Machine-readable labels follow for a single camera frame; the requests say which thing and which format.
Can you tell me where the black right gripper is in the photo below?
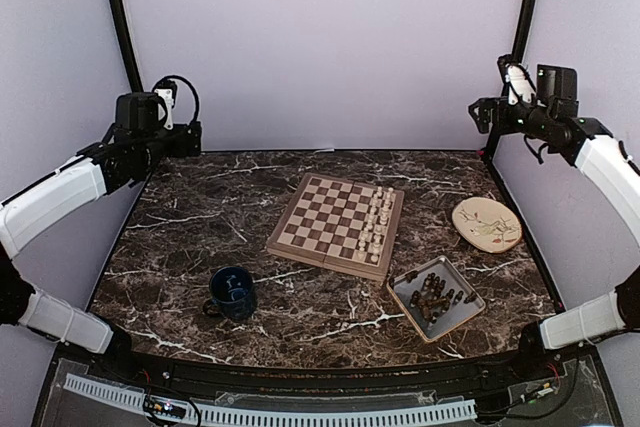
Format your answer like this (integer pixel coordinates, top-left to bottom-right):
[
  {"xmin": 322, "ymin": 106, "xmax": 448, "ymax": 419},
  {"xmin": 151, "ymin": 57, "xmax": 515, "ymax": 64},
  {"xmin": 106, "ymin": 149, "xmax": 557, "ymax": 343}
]
[{"xmin": 470, "ymin": 95, "xmax": 554, "ymax": 140}]

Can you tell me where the wooden folding chess board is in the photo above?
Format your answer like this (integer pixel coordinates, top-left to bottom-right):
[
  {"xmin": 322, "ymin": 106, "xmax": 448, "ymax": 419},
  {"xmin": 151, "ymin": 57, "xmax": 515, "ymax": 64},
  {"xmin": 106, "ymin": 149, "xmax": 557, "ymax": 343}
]
[{"xmin": 266, "ymin": 173, "xmax": 404, "ymax": 282}]

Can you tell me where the silver metal tray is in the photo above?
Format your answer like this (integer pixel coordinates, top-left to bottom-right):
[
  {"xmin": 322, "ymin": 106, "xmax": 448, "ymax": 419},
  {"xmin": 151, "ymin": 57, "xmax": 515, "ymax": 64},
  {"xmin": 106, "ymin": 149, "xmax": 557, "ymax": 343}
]
[{"xmin": 387, "ymin": 256, "xmax": 486, "ymax": 343}]

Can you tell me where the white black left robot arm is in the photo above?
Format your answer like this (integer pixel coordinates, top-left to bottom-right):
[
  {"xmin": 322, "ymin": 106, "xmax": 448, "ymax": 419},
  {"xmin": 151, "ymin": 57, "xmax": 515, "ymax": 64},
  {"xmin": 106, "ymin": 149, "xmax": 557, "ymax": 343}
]
[{"xmin": 1, "ymin": 87, "xmax": 202, "ymax": 383}]

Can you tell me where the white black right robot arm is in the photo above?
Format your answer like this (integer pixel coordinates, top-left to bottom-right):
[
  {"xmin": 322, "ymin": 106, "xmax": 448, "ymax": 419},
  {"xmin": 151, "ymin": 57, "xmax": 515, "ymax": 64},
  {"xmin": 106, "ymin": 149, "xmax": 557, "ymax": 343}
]
[{"xmin": 468, "ymin": 54, "xmax": 639, "ymax": 381}]

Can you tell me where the white chess pieces row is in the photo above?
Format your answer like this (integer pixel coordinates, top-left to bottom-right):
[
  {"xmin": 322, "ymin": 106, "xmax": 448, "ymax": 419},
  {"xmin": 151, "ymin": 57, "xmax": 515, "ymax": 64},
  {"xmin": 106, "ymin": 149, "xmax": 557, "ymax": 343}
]
[{"xmin": 356, "ymin": 186, "xmax": 395, "ymax": 264}]

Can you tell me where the cream floral ceramic plate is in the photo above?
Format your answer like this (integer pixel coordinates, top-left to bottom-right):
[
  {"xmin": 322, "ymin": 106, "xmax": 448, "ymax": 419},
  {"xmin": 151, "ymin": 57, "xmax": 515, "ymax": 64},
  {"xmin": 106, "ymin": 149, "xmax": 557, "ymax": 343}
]
[{"xmin": 451, "ymin": 197, "xmax": 523, "ymax": 254}]

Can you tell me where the dark blue enamel mug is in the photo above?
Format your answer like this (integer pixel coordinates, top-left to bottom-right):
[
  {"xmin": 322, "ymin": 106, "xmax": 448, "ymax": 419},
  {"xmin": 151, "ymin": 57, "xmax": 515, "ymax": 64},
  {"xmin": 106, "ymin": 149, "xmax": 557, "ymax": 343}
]
[{"xmin": 202, "ymin": 266, "xmax": 257, "ymax": 322}]

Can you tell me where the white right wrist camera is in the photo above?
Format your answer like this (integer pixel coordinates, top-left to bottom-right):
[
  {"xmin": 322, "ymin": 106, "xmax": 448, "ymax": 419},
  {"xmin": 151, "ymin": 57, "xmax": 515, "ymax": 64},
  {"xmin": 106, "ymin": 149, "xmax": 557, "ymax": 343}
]
[{"xmin": 497, "ymin": 54, "xmax": 536, "ymax": 107}]

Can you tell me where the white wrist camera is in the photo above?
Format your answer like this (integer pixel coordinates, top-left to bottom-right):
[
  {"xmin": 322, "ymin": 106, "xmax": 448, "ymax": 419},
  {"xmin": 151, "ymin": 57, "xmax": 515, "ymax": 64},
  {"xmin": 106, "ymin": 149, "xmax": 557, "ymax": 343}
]
[
  {"xmin": 497, "ymin": 54, "xmax": 536, "ymax": 107},
  {"xmin": 152, "ymin": 78, "xmax": 177, "ymax": 131}
]

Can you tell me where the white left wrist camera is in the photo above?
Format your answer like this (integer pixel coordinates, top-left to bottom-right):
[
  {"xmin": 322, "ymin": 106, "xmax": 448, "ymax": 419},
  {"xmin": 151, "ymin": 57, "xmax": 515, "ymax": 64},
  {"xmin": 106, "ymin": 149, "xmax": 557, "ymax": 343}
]
[{"xmin": 152, "ymin": 78, "xmax": 177, "ymax": 131}]

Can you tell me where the black right frame post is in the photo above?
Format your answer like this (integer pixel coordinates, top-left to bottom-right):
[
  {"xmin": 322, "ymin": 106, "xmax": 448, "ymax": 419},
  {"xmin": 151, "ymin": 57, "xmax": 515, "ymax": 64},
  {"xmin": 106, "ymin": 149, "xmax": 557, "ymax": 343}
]
[{"xmin": 511, "ymin": 0, "xmax": 536, "ymax": 62}]

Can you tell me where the black frame post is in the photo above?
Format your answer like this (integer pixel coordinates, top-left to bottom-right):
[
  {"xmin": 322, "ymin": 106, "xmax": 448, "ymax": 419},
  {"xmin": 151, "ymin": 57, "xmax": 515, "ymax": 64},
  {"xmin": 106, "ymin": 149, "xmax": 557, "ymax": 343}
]
[
  {"xmin": 108, "ymin": 0, "xmax": 144, "ymax": 92},
  {"xmin": 511, "ymin": 0, "xmax": 536, "ymax": 62}
]

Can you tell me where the black left frame post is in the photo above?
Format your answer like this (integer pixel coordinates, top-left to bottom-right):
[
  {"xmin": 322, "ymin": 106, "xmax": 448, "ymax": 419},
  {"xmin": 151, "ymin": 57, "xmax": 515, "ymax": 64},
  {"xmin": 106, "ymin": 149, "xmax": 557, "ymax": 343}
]
[{"xmin": 108, "ymin": 0, "xmax": 144, "ymax": 92}]

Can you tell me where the white slotted cable duct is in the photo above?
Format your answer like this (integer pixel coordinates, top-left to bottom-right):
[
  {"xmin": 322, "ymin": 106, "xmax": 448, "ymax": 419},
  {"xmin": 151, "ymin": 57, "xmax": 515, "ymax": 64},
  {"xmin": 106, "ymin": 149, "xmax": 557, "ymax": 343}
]
[{"xmin": 62, "ymin": 374, "xmax": 477, "ymax": 426}]

